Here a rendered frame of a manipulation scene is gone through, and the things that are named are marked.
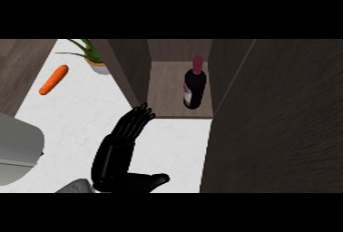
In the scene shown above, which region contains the brown wooden cabinet door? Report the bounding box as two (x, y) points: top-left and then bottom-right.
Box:
(197, 39), (343, 194)

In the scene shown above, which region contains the dark red wine bottle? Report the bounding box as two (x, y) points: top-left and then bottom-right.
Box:
(181, 55), (206, 111)

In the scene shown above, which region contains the potted green plant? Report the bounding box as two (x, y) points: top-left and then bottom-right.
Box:
(54, 39), (110, 76)

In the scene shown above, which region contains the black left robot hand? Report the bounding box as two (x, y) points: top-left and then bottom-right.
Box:
(89, 102), (171, 194)

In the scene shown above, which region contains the orange carrot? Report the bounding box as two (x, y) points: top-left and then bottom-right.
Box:
(36, 64), (69, 96)

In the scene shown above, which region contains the brown wooden cabinet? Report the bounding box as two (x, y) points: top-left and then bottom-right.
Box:
(89, 39), (257, 120)

